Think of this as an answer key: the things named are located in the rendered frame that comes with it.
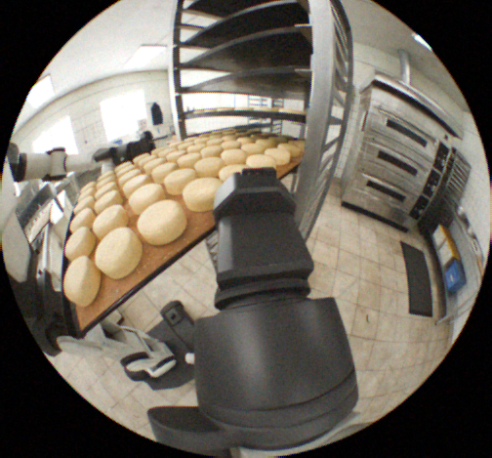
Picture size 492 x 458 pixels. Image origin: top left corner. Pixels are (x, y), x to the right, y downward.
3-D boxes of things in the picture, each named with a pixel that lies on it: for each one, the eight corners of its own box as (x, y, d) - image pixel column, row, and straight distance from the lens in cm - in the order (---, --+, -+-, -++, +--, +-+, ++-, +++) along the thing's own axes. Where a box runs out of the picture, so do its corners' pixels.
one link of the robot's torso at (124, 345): (137, 372, 86) (50, 350, 53) (118, 341, 92) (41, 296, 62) (158, 357, 80) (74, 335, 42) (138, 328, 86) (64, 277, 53)
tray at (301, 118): (305, 123, 27) (306, 114, 27) (184, 119, 55) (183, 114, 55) (339, 124, 86) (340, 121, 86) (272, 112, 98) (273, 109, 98)
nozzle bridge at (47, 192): (29, 246, 224) (14, 222, 221) (63, 204, 203) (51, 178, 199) (27, 263, 196) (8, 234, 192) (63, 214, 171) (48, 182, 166)
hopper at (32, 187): (17, 217, 215) (12, 205, 215) (45, 183, 198) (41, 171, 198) (12, 228, 190) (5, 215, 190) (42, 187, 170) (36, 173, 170)
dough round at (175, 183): (163, 197, 22) (158, 186, 21) (173, 181, 26) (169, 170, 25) (196, 193, 20) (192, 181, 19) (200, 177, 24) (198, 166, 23)
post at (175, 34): (218, 275, 124) (179, -9, 80) (216, 273, 126) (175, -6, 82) (221, 273, 125) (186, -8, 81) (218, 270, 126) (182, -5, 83)
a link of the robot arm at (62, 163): (91, 176, 72) (58, 179, 82) (93, 150, 73) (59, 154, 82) (81, 176, 63) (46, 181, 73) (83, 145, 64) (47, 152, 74)
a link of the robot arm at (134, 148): (151, 171, 51) (124, 177, 58) (162, 160, 59) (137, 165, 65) (140, 133, 49) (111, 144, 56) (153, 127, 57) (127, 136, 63)
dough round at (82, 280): (74, 278, 22) (62, 269, 21) (100, 258, 20) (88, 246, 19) (78, 314, 19) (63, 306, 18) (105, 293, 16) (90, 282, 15)
